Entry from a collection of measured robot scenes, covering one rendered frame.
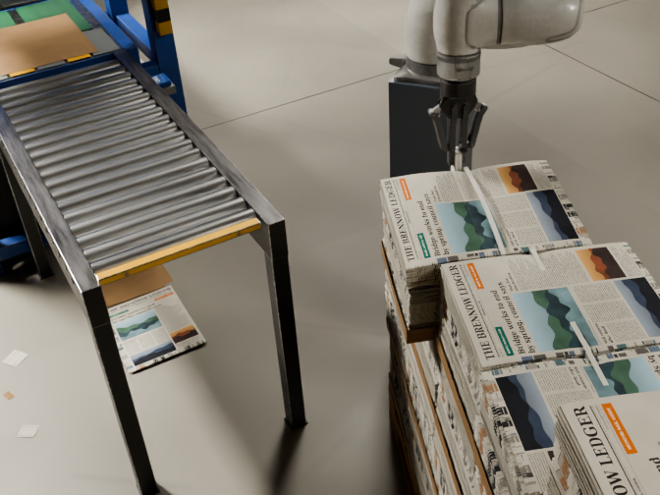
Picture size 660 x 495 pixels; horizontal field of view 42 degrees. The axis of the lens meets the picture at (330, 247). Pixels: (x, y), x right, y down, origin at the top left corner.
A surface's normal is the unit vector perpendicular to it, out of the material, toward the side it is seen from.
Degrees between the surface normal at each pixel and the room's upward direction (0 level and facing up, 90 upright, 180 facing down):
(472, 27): 86
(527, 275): 0
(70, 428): 0
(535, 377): 1
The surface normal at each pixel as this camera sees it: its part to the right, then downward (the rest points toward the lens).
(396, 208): -0.06, -0.73
